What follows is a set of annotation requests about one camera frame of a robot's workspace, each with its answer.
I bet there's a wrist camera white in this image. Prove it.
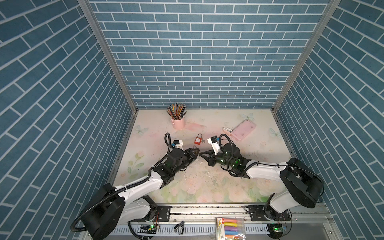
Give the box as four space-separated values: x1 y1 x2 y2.
171 140 183 150
208 136 220 155

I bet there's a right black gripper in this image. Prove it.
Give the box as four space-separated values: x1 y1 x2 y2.
199 148 235 168

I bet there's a pink pencil cup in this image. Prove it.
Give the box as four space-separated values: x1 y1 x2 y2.
171 117 186 131

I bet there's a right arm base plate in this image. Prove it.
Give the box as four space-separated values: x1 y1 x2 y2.
245 205 292 222

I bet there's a white small device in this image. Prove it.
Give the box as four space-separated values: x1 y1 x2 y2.
223 127 233 135

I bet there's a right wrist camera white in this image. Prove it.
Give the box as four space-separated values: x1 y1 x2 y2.
208 136 220 155

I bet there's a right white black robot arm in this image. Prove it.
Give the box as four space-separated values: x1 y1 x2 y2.
199 134 325 219

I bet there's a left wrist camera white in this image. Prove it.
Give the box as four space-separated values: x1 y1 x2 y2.
171 140 183 150

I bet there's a coloured pencils bundle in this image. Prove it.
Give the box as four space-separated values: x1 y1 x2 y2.
167 103 187 120

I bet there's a left circuit board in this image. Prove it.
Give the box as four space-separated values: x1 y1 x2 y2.
138 225 157 235

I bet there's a red padlock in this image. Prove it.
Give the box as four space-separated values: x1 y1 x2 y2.
194 134 203 145

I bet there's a marker pack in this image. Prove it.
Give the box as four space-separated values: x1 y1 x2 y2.
216 218 246 240

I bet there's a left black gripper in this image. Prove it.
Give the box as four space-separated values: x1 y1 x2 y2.
172 148 201 176

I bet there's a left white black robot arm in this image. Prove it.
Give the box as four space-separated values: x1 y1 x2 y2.
70 133 200 240

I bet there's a black metal clip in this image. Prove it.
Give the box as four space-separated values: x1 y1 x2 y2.
174 221 185 236

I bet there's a right circuit board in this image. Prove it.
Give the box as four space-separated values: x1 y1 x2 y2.
267 224 285 240

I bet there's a pink case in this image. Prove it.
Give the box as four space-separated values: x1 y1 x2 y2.
231 120 257 141

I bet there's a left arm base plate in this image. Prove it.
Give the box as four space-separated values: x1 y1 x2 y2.
141 206 171 223

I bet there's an aluminium front rail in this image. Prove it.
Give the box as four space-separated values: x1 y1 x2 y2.
110 204 340 239

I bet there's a circuit board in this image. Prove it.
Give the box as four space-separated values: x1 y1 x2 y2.
138 225 157 235
267 224 285 240

